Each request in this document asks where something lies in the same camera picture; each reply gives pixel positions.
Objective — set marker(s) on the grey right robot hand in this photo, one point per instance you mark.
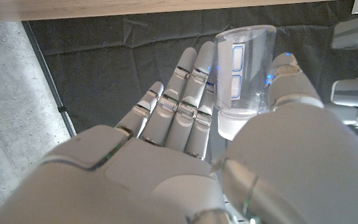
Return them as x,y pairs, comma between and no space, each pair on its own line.
141,186

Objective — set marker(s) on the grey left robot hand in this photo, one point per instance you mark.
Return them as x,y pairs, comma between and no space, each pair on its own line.
356,91

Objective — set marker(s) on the clear medicine bottle white cap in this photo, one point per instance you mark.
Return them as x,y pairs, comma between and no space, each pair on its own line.
253,62

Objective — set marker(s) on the black backdrop stand pole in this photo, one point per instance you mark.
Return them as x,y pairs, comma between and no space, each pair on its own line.
50,81

